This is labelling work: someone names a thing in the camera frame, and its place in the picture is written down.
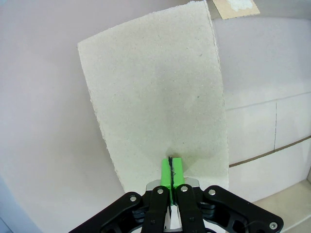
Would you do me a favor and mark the brown cardboard box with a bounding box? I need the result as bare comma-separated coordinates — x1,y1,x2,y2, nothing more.
77,0,311,202

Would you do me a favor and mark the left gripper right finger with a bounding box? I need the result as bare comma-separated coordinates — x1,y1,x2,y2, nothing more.
172,157,284,233

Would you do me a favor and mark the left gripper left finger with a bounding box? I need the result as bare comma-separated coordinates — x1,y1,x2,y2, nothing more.
69,157,172,233

